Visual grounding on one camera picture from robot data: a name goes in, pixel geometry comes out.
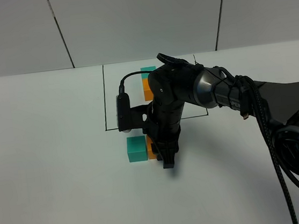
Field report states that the orange template block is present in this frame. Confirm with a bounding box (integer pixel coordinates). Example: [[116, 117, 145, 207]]
[[142, 78, 154, 102]]

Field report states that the teal template block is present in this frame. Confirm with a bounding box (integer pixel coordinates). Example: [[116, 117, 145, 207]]
[[140, 66, 156, 79]]

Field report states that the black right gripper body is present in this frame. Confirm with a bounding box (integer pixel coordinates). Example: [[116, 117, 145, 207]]
[[147, 100, 185, 155]]

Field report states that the black right cable bundle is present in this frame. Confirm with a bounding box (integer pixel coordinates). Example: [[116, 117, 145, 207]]
[[234, 69, 299, 224]]

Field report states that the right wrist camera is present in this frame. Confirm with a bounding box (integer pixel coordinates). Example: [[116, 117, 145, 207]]
[[112, 90, 152, 135]]

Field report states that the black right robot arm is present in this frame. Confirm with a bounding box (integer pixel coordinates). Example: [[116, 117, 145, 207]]
[[145, 54, 299, 180]]

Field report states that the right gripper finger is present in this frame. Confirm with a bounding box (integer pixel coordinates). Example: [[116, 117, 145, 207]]
[[152, 143, 163, 161], [161, 148, 176, 169]]

